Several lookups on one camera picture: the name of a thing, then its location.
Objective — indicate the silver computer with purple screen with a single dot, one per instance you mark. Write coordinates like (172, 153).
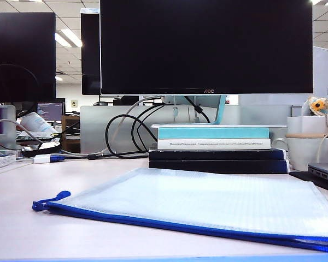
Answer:
(9, 112)

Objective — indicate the fluorescent ceiling light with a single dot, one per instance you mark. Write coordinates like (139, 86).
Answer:
(71, 36)

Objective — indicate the white printed bottle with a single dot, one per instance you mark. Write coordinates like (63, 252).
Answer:
(35, 121)

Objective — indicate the white board panel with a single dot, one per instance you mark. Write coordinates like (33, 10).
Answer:
(324, 71)

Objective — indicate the wooden cabinet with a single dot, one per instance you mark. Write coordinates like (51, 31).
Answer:
(67, 122)

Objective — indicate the blue VGA plug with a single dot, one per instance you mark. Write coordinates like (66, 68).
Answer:
(57, 158)

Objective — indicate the transparent file bag blue zipper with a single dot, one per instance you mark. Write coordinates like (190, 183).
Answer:
(207, 202)

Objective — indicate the white mug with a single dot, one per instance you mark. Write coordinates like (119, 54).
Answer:
(303, 152)

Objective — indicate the black wide monitor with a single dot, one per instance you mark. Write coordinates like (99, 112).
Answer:
(22, 49)

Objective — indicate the teal book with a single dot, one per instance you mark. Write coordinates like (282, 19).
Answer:
(213, 133)

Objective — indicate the white video adapter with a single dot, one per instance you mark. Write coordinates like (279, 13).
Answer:
(42, 159)

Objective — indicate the black round base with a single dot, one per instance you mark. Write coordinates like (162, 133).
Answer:
(32, 152)

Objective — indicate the white square container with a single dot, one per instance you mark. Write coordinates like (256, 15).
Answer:
(303, 125)

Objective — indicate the black upright monitor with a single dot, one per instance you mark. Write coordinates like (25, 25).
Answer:
(90, 54)

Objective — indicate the plush toy with orange flower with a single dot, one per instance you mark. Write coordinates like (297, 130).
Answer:
(318, 105)

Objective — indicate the small monitor showing code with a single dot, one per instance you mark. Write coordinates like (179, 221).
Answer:
(50, 110)

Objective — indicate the dark navy book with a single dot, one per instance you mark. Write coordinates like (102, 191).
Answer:
(216, 166)
(216, 154)

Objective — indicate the round wooden lid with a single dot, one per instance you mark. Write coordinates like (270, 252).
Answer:
(303, 135)

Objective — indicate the silver laptop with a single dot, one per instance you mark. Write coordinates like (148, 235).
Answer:
(326, 170)

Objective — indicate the white paper stack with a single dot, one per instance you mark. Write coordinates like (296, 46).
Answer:
(1, 161)

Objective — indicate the white book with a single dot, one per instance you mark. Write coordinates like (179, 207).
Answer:
(164, 143)

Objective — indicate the black AOC monitor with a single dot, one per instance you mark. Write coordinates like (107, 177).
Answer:
(207, 46)

